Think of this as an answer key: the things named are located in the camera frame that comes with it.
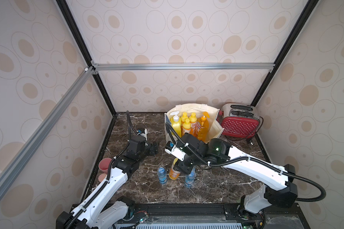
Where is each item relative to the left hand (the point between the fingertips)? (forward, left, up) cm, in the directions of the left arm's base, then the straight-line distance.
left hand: (157, 141), depth 78 cm
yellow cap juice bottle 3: (+18, -15, 0) cm, 23 cm away
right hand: (-12, -12, +4) cm, 18 cm away
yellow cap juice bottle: (+12, -16, -2) cm, 20 cm away
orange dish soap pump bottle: (+16, -29, -16) cm, 36 cm away
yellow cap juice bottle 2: (-16, -9, -4) cm, 19 cm away
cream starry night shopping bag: (+10, -33, +1) cm, 35 cm away
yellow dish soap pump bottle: (+13, -10, 0) cm, 17 cm away
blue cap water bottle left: (-16, -3, -9) cm, 18 cm away
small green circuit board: (-34, +7, -19) cm, 40 cm away
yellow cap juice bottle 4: (+18, -21, -1) cm, 27 cm away
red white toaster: (+19, -51, -4) cm, 55 cm away
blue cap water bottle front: (-18, -17, -7) cm, 26 cm away
